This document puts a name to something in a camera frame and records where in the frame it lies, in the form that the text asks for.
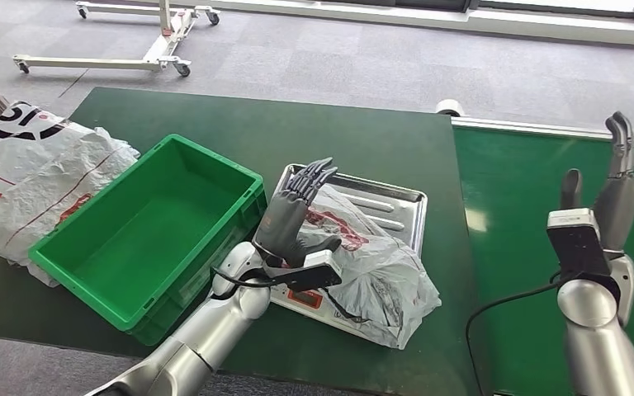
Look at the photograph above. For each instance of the electronic scale with steel tray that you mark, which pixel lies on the electronic scale with steel tray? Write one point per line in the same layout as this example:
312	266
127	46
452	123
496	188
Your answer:
388	202

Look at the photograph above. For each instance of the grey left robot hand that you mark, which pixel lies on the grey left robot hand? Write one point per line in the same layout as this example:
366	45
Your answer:
281	224

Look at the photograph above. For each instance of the green plastic crate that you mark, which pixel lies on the green plastic crate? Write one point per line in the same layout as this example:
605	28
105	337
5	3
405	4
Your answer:
147	235

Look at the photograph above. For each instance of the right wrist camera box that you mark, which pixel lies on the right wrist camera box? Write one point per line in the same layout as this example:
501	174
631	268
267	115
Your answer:
577	243

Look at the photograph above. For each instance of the grey plastic mailer package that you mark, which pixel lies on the grey plastic mailer package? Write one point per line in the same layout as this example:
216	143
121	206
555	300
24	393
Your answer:
388	273

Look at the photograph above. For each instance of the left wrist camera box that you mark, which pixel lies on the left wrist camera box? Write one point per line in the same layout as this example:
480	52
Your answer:
311	276

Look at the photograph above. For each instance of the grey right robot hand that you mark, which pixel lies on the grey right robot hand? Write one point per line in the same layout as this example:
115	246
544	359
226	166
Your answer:
620	207

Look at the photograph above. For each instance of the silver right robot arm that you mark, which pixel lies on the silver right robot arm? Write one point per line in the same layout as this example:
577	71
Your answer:
596	328

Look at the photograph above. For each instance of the large white printed plastic bag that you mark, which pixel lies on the large white printed plastic bag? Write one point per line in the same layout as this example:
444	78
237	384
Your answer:
38	175

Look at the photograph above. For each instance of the green conveyor belt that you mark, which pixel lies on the green conveyor belt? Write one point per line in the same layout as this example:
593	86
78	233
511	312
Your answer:
514	218

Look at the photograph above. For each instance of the white conveyor roller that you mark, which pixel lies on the white conveyor roller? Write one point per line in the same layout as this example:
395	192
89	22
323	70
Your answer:
449	107

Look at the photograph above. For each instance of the white wheeled hoist frame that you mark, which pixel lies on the white wheeled hoist frame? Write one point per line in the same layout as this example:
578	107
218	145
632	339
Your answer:
158	52

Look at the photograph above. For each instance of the white window sill ledge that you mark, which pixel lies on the white window sill ledge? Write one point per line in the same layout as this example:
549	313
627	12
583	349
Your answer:
459	24

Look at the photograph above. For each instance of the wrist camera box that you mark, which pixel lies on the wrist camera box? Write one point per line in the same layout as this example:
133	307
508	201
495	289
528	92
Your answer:
577	243
311	276

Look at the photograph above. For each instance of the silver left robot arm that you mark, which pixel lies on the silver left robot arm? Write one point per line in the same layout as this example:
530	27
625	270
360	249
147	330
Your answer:
207	339

